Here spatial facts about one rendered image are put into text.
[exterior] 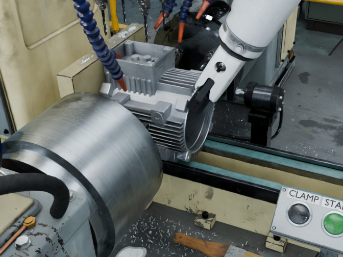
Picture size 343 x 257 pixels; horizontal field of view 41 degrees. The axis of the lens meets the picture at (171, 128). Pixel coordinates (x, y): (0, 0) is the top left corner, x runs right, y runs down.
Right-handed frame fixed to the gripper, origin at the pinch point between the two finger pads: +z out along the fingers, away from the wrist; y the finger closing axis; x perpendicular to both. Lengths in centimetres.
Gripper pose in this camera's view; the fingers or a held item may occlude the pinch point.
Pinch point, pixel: (198, 102)
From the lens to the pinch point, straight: 90.6
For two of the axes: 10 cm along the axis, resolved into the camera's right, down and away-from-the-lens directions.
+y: 4.4, -5.1, 7.4
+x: -8.0, -6.0, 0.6
